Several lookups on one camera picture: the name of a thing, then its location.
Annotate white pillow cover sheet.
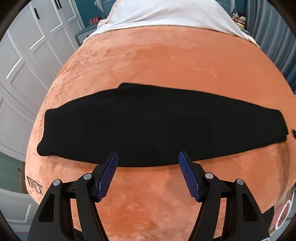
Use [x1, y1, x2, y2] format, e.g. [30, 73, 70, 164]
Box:
[89, 0, 259, 47]

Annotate orange plush bed blanket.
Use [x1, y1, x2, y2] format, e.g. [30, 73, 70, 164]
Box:
[25, 26, 295, 240]

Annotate grey curtain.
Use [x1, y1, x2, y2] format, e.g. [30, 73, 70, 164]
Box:
[246, 1, 295, 92]

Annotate red box on nightstand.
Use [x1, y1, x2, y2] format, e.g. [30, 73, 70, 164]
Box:
[89, 16, 100, 25]

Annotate doll figurines pair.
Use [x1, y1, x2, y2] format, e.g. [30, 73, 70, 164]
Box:
[232, 11, 246, 30]

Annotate black pants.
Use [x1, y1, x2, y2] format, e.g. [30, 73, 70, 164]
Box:
[37, 83, 288, 167]

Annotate white wardrobe with red decals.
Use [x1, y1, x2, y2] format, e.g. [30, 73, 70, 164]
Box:
[1, 1, 83, 161]

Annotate grey left nightstand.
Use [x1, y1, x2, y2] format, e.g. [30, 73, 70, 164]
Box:
[75, 24, 98, 46]

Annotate pink round object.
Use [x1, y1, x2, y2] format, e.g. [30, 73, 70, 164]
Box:
[268, 185, 296, 232]

